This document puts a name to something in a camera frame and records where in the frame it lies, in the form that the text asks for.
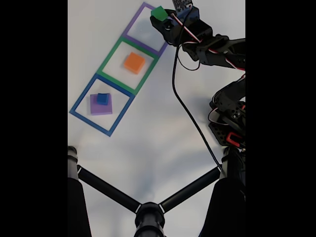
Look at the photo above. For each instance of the green cube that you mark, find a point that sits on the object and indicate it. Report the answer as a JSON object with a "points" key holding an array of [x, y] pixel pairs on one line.
{"points": [[159, 13]]}

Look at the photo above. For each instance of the orange square block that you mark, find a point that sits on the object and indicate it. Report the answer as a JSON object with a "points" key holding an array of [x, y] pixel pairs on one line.
{"points": [[134, 63]]}

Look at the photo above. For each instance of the small blue cube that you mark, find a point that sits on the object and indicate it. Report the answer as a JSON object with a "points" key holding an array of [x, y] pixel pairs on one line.
{"points": [[102, 98]]}

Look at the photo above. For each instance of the purple square block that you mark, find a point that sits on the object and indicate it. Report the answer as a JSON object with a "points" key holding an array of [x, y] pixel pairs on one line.
{"points": [[100, 109]]}

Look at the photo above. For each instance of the red clamp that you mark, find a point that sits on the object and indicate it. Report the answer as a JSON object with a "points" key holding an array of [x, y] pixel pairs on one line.
{"points": [[233, 138]]}

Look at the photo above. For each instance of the black tripod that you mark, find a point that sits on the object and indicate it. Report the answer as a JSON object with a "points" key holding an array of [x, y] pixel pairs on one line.
{"points": [[149, 219]]}

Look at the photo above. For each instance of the circuit board camera, blue mount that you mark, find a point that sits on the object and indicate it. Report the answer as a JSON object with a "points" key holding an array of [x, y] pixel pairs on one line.
{"points": [[186, 10]]}

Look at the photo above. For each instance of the purple square frame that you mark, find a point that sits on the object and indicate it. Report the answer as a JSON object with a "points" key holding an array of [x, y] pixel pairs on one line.
{"points": [[133, 38]]}

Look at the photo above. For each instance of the green square frame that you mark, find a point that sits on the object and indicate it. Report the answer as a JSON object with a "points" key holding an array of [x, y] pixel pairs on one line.
{"points": [[123, 82]]}

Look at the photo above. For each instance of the blue square frame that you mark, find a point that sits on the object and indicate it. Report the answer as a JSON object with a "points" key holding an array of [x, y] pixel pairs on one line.
{"points": [[91, 122]]}

